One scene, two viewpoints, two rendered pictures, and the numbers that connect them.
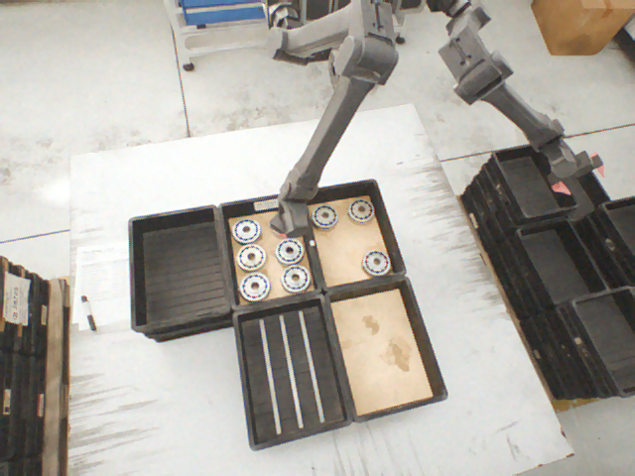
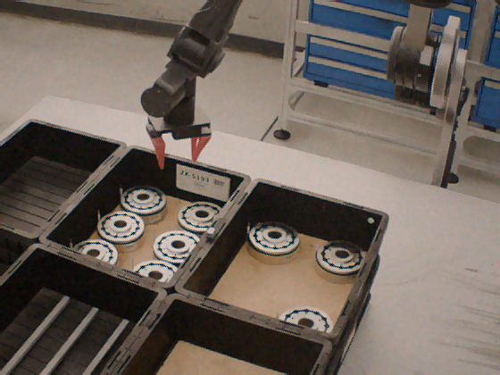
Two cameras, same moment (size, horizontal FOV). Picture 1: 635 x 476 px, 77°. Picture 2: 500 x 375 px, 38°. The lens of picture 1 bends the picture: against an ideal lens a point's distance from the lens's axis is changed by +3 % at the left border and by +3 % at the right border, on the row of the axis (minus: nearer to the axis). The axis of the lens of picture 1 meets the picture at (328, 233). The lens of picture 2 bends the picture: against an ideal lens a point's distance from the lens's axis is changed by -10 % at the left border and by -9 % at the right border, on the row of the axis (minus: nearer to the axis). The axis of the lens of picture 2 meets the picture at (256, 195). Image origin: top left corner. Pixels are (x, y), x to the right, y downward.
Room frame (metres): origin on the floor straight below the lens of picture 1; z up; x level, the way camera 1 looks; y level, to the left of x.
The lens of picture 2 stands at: (-0.29, -0.77, 1.83)
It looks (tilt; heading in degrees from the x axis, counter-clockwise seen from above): 35 degrees down; 41
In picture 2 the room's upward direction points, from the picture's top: 5 degrees clockwise
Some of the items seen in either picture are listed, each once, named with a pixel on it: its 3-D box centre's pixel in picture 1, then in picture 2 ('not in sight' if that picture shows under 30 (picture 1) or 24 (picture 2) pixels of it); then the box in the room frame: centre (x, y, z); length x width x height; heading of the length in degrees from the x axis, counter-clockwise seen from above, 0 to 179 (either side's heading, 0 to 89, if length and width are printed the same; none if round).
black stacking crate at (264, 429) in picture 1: (290, 367); (48, 355); (0.13, 0.04, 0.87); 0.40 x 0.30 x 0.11; 22
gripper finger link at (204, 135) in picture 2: not in sight; (187, 141); (0.54, 0.12, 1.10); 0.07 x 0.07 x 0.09; 66
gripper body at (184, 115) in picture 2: (289, 212); (179, 108); (0.52, 0.12, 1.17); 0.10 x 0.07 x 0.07; 156
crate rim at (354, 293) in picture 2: (351, 232); (290, 254); (0.62, -0.08, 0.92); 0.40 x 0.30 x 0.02; 22
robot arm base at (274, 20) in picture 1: (285, 17); not in sight; (0.96, 0.22, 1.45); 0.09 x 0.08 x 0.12; 114
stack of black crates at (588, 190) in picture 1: (564, 196); not in sight; (1.41, -1.33, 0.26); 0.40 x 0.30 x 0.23; 24
